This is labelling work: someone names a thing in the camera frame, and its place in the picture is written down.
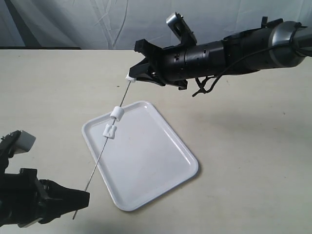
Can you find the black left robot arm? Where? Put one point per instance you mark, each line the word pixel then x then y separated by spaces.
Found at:
pixel 46 201

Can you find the grey wrinkled backdrop cloth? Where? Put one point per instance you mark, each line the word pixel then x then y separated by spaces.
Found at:
pixel 117 24

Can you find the white marshmallow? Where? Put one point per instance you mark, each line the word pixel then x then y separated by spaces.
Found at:
pixel 130 79
pixel 109 131
pixel 117 113

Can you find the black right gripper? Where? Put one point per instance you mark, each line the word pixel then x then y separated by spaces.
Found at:
pixel 159 66

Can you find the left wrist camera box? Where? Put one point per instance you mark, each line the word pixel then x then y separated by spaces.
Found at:
pixel 17 142

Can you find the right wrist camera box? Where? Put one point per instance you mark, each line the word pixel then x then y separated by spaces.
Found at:
pixel 181 30

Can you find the white plastic tray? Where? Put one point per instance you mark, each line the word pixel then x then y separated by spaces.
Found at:
pixel 144 160

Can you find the thin metal skewer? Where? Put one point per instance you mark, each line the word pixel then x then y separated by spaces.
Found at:
pixel 97 164

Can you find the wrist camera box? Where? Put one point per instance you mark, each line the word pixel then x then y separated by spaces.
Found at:
pixel 181 30
pixel 17 142

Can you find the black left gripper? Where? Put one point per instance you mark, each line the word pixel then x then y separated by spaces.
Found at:
pixel 19 199

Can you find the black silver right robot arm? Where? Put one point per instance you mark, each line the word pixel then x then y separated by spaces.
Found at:
pixel 276 44

